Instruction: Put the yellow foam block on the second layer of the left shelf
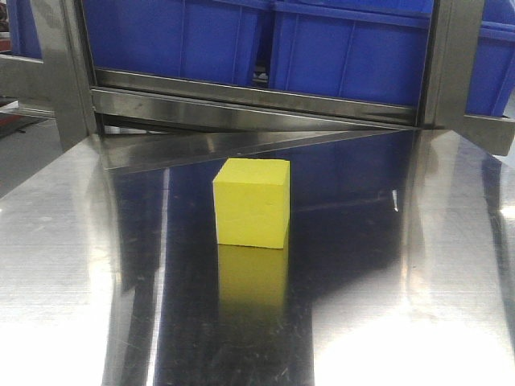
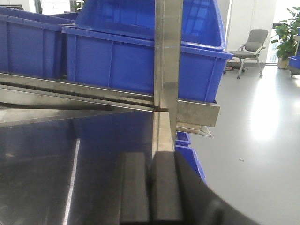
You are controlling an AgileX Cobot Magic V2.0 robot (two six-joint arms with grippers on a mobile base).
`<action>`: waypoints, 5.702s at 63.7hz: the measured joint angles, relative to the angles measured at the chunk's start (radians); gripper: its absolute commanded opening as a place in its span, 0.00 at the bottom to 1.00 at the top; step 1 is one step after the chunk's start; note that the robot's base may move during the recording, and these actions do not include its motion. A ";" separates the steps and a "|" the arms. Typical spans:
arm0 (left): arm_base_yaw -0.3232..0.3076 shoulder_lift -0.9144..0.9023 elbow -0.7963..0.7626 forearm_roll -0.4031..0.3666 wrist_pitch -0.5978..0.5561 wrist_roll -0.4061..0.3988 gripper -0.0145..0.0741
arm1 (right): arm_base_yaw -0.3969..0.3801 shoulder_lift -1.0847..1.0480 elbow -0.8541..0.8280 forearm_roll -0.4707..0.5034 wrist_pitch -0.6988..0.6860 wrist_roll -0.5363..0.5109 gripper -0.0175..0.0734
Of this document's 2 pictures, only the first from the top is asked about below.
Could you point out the yellow foam block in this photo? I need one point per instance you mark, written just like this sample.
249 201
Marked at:
252 202

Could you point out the stainless steel shelf rack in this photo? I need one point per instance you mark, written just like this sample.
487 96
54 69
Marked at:
66 86

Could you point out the blue plastic bin left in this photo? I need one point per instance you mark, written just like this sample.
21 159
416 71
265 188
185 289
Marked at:
216 41

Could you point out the blue plastic bin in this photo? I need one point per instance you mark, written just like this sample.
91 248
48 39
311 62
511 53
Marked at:
216 41
371 51

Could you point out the blue plastic bin right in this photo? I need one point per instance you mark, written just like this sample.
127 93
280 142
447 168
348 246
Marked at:
371 51

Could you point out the blue bin far right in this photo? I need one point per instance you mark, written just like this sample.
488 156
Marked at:
492 79

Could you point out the blue bin far left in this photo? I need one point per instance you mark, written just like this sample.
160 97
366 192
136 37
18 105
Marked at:
23 34

